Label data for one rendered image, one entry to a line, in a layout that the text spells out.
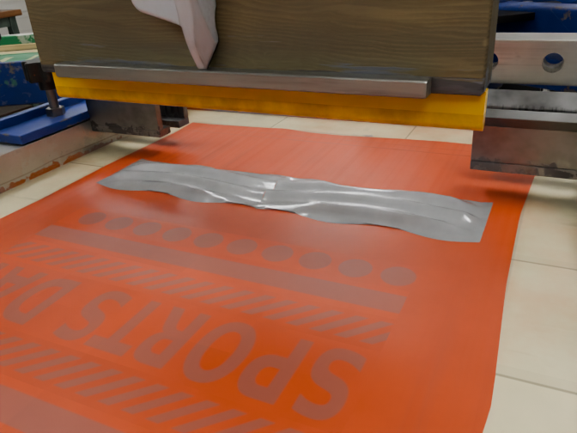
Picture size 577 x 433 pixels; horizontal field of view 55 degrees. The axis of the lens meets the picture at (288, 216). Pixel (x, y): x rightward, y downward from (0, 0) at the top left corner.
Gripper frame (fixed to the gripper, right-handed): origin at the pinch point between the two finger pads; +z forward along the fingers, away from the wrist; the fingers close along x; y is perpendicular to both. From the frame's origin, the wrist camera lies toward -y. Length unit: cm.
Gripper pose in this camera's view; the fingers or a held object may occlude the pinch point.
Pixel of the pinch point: (227, 44)
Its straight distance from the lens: 41.2
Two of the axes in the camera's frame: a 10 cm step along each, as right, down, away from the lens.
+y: -9.0, -1.5, 4.1
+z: 0.6, 9.0, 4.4
